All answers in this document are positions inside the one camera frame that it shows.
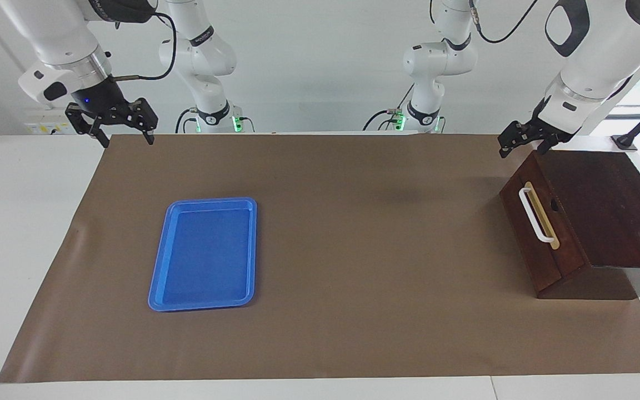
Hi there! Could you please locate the white wall power socket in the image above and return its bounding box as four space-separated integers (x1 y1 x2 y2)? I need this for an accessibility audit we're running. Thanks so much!
23 108 79 136

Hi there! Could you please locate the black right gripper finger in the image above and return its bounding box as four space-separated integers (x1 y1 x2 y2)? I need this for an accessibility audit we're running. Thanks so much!
130 98 159 147
65 103 111 149

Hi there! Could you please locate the dark wooden cabinet box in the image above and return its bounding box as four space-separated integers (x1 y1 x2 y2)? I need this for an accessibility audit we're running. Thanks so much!
499 149 640 301

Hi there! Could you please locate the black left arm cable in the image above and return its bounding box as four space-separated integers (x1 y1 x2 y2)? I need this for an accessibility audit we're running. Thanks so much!
467 0 541 44

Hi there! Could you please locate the dark wooden drawer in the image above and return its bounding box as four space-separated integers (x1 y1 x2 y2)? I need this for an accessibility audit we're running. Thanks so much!
499 150 588 296

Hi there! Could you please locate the white drawer handle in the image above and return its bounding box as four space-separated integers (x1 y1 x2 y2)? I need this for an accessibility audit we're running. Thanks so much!
518 187 556 244

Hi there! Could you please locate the black base power cable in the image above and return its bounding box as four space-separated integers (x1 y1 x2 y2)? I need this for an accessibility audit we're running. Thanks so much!
362 83 416 133
174 107 199 134

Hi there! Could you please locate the brown paper table mat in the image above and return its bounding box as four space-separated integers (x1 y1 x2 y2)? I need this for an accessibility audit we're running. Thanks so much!
0 132 640 384

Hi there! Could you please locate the beige handle backplate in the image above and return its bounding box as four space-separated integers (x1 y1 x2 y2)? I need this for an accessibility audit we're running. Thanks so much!
523 181 561 250

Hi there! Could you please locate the blue plastic tray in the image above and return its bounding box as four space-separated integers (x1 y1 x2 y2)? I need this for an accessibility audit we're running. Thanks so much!
148 197 258 312

